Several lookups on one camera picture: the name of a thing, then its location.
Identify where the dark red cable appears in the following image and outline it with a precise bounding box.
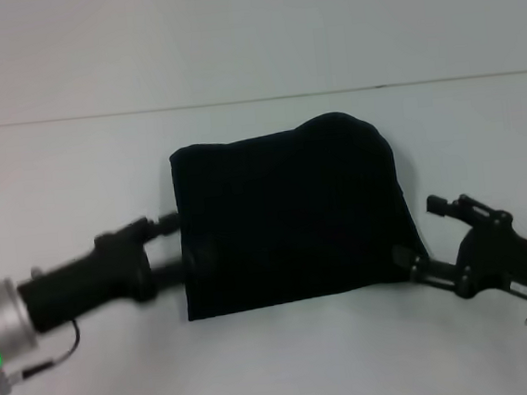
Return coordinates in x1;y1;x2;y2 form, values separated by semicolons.
16;317;85;376

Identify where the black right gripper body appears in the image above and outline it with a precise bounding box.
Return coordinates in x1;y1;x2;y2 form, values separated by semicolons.
451;212;527;305

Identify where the black t-shirt with FREE print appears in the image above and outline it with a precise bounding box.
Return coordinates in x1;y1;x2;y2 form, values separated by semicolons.
165;104;434;323

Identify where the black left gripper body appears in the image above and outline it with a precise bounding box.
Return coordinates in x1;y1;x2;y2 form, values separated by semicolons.
12;226;159;337

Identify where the silver elbow cable plug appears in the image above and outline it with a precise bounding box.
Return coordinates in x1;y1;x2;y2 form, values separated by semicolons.
0;360;28;395

